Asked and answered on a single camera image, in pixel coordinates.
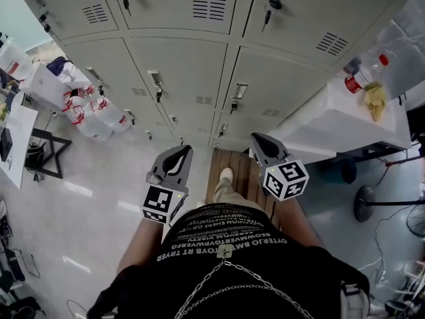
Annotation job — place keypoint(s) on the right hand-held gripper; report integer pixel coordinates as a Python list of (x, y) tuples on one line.
[(285, 178)]

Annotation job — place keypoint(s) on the grey metal locker bank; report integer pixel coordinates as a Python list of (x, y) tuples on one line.
[(186, 62)]

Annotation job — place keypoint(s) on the person's left forearm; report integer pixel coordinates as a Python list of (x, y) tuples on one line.
[(142, 244)]

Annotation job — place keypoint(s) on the black standing fan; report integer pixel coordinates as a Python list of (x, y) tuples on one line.
[(364, 204)]

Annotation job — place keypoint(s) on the white table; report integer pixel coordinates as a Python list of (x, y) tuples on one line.
[(20, 138)]

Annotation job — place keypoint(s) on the person's beige shoe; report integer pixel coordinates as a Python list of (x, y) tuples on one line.
[(226, 173)]

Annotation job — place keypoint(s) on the person's right forearm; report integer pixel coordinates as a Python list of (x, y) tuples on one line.
[(295, 221)]

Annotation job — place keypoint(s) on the black device on table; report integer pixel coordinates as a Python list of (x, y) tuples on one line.
[(5, 145)]

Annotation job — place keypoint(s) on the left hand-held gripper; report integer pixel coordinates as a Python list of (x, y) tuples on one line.
[(159, 201)]

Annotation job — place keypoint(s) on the black printed t-shirt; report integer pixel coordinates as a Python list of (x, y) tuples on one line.
[(232, 277)]

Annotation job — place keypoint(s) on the yellow cloth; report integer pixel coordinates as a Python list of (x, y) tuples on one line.
[(375, 100)]

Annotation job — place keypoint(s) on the dark blue cloth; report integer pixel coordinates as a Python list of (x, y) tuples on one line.
[(58, 65)]

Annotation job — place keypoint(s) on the white shoulder bag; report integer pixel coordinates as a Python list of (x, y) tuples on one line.
[(353, 302)]

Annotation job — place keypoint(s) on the clear plastic sheet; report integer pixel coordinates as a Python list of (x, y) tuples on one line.
[(401, 38)]

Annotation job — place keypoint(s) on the clear bottle with red label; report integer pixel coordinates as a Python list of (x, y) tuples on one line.
[(363, 75)]

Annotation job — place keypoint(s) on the white cardboard box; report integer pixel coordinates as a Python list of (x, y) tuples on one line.
[(46, 81)]

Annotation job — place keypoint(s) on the wooden slat platform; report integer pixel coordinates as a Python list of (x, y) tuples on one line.
[(239, 165)]

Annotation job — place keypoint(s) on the person's beige trouser leg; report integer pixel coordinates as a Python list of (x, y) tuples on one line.
[(229, 194)]

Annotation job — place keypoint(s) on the black table frame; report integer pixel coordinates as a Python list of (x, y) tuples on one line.
[(54, 151)]

